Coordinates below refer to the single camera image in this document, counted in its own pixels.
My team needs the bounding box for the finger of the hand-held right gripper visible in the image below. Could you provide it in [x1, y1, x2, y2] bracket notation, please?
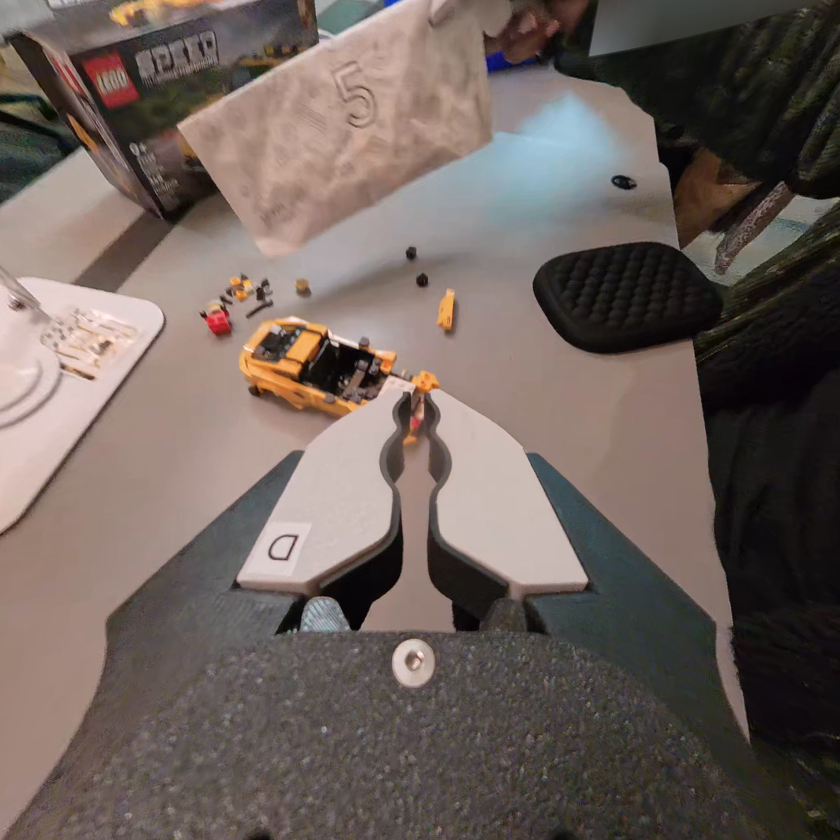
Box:
[428, 0, 514, 32]

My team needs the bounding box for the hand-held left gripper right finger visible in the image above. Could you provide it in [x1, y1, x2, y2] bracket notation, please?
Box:
[425, 389, 589, 601]

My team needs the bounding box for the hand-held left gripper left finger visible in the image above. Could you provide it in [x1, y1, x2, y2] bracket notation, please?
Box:
[236, 390, 417, 592]

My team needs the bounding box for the small yellow lego piece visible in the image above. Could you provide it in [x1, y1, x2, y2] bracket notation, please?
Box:
[410, 369, 442, 447]

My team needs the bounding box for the yellow lego car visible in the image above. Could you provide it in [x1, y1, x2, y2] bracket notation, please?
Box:
[238, 318, 421, 421]

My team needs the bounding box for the white numbered paper bag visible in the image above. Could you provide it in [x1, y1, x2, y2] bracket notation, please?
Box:
[177, 0, 494, 258]

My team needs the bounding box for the person's right forearm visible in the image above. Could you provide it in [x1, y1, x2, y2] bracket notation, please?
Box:
[554, 52, 840, 198]

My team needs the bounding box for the black lego box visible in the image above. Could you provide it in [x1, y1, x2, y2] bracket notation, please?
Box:
[7, 0, 320, 221]

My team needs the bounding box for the black textured armrest pad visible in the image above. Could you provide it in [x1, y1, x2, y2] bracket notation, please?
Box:
[533, 241, 724, 355]

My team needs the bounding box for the white monitor stand base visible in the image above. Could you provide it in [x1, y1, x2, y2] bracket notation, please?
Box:
[0, 266, 165, 534]

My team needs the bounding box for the person's dark clothed body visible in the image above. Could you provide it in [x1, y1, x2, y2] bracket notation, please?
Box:
[694, 197, 840, 840]

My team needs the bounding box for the clear plastic parts bag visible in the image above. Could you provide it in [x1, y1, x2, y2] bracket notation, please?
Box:
[39, 307, 142, 382]

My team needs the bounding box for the grey metal bar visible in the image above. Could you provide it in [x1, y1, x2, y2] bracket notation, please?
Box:
[714, 182, 796, 277]

